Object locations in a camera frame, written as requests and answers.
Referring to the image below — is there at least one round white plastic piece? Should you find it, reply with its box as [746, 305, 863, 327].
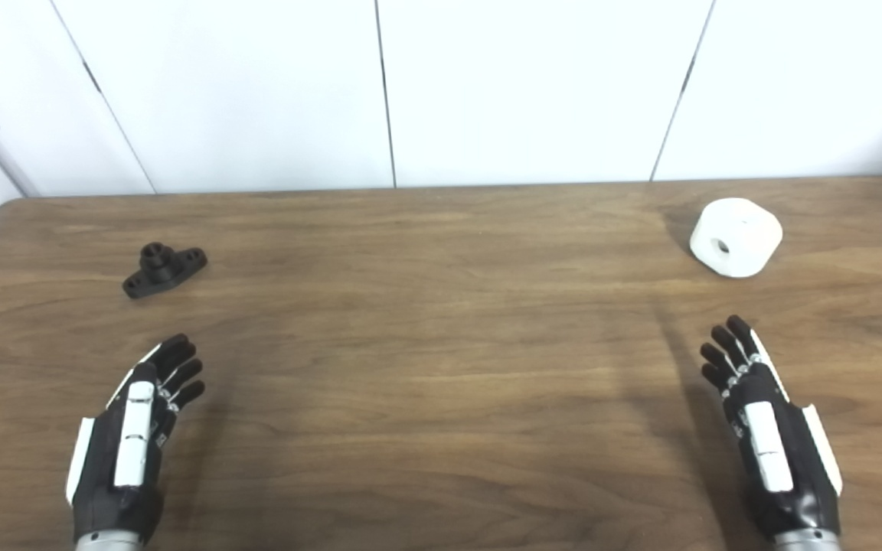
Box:
[689, 198, 783, 279]

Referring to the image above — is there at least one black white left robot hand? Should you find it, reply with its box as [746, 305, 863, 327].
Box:
[66, 333, 206, 538]

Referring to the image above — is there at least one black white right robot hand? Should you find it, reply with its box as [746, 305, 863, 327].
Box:
[700, 315, 844, 538]

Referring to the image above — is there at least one black flanged holder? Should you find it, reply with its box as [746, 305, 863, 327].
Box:
[122, 243, 208, 299]

